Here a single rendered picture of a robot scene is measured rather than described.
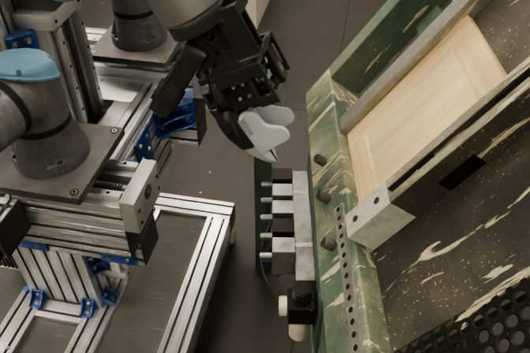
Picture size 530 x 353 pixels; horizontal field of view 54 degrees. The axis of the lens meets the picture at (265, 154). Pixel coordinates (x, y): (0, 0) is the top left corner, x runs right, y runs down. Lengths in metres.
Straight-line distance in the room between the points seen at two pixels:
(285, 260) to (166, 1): 0.86
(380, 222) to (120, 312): 1.08
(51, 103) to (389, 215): 0.67
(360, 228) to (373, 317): 0.17
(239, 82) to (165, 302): 1.38
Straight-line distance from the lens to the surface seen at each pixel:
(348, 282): 1.06
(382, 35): 1.51
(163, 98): 0.61
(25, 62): 1.02
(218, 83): 0.57
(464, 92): 1.11
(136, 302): 1.88
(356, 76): 1.57
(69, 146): 1.09
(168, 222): 2.08
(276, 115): 0.64
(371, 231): 1.08
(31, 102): 1.00
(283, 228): 1.30
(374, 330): 1.00
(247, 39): 0.55
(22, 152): 1.10
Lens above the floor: 1.75
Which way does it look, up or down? 41 degrees down
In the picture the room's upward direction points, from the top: straight up
